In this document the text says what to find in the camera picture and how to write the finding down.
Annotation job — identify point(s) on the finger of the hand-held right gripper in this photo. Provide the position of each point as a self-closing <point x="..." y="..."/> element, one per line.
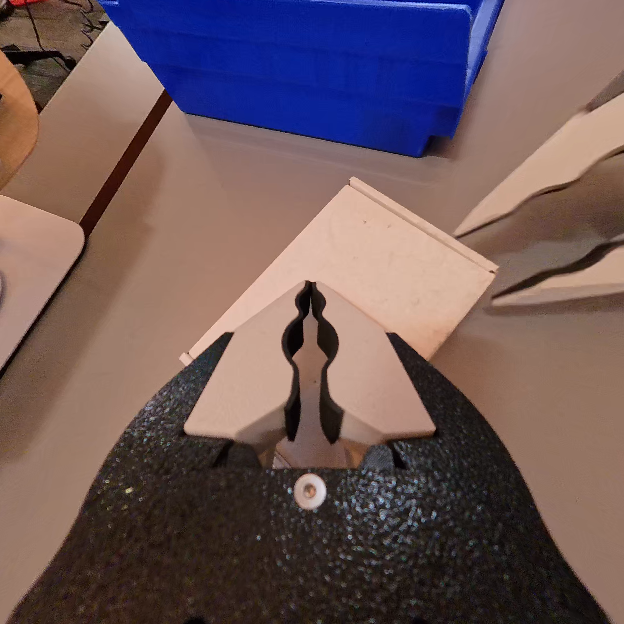
<point x="560" y="161"/>
<point x="585" y="285"/>

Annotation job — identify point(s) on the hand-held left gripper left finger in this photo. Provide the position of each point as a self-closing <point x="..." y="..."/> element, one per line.
<point x="243" y="385"/>

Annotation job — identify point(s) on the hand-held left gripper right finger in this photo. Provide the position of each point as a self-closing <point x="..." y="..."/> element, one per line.
<point x="380" y="385"/>

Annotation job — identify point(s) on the white cardboard box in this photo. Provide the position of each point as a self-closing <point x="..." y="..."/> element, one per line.
<point x="390" y="258"/>

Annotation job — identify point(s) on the blue plastic bin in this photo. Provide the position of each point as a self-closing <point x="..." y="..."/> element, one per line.
<point x="317" y="63"/>

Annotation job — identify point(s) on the grey desk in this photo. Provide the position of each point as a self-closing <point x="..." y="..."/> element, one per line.
<point x="195" y="219"/>

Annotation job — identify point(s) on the adjoining grey table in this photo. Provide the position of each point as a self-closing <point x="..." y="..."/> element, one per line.
<point x="73" y="146"/>

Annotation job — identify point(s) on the instruction sheet on stand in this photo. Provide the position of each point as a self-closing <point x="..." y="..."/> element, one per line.
<point x="17" y="131"/>

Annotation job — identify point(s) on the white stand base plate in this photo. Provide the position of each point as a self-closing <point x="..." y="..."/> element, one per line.
<point x="34" y="273"/>

